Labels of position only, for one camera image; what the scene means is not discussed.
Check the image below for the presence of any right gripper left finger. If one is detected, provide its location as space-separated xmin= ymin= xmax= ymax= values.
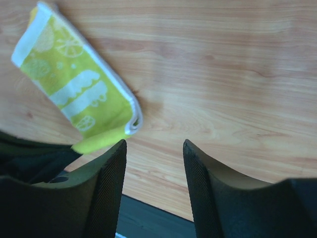
xmin=0 ymin=140 xmax=127 ymax=238

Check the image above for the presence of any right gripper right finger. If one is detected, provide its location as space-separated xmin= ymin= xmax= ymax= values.
xmin=183 ymin=140 xmax=317 ymax=238

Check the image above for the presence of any yellow lime patterned towel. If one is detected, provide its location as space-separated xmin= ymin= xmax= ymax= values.
xmin=11 ymin=1 xmax=143 ymax=154

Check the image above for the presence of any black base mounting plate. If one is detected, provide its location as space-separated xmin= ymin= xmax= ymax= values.
xmin=0 ymin=132 xmax=195 ymax=238

